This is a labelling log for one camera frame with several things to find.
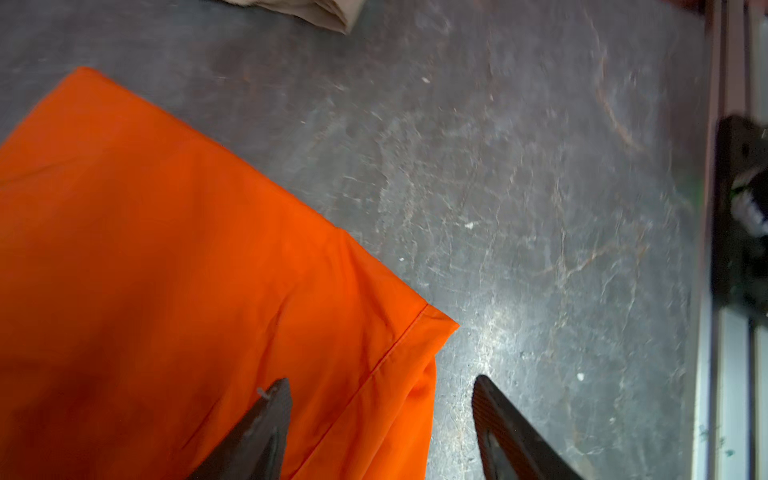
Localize orange shorts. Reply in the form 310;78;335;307
1;68;457;479

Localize beige drawstring shorts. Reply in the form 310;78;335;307
225;0;366;34

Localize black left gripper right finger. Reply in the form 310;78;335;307
472;375;581;480

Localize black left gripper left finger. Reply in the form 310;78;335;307
188;378;292;480

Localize aluminium front rail frame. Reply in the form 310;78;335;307
690;1;767;479

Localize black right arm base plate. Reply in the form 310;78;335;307
711;115;767;318

